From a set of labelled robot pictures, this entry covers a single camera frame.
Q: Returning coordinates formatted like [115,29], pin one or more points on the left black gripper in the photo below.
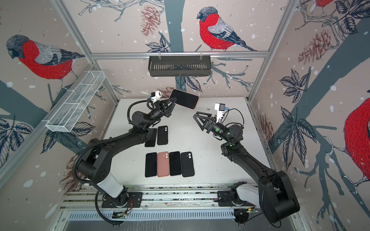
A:
[161,107]

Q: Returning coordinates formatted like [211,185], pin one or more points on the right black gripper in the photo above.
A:
[212,127]

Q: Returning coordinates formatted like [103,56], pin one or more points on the light pink phone case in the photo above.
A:
[190,107]

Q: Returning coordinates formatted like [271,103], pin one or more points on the black phone case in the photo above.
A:
[162,135]
[187,164]

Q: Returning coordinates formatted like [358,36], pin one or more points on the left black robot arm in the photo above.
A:
[93,164]

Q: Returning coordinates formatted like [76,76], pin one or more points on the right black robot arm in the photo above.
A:
[276,196]

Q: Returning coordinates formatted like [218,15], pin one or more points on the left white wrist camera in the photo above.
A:
[156,96]

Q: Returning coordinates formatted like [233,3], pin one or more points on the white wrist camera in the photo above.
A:
[221,109]
[156,96]

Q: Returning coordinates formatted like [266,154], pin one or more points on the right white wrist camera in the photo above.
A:
[221,109]

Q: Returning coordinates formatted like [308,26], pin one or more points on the black hanging wire basket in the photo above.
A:
[179,66]

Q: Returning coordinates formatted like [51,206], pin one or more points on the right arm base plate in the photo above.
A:
[232,199]

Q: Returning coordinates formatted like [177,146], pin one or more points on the white mesh wall tray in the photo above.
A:
[68,114]

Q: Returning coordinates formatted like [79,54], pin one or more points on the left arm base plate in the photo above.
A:
[125,200]

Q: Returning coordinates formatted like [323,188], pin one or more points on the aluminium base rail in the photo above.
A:
[154,197]

